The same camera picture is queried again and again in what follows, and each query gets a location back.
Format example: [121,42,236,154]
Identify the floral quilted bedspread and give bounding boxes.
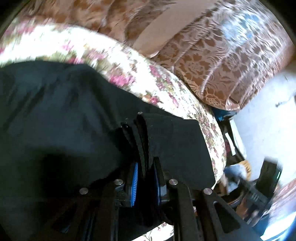
[1,19,226,240]

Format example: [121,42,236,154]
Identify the brown floral curtain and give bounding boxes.
[20,1,295,111]

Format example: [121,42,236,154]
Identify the blue bag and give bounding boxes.
[212,107,238,121]

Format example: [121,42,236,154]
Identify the black pants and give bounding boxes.
[1,61,215,240]

